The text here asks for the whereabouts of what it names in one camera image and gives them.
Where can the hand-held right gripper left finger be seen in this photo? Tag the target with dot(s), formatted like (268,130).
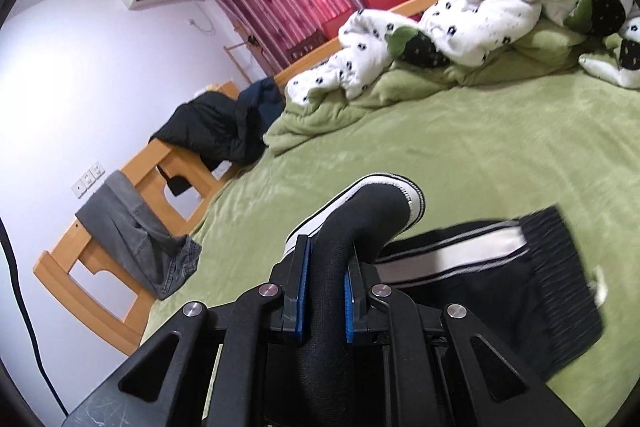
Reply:
(301,287)

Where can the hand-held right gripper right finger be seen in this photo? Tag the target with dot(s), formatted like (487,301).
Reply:
(350,307)

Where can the black pants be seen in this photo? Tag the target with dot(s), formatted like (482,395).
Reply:
(500,307)

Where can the grey jeans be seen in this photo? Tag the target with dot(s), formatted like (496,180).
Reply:
(130,227)

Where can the black jacket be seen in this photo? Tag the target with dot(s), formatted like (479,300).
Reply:
(210,127)

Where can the navy garment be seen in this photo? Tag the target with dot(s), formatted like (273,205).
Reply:
(262,102)

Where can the green fleece bed sheet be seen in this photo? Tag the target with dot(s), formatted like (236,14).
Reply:
(500,132)

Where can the wooden coat rack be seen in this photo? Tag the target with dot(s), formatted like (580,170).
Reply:
(245,52)

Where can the dark wooden chair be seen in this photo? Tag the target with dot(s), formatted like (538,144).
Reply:
(307,44)

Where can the white floral quilt green lining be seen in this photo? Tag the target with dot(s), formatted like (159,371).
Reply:
(475,7)

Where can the wooden bed frame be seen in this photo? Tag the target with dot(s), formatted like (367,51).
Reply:
(50,268)

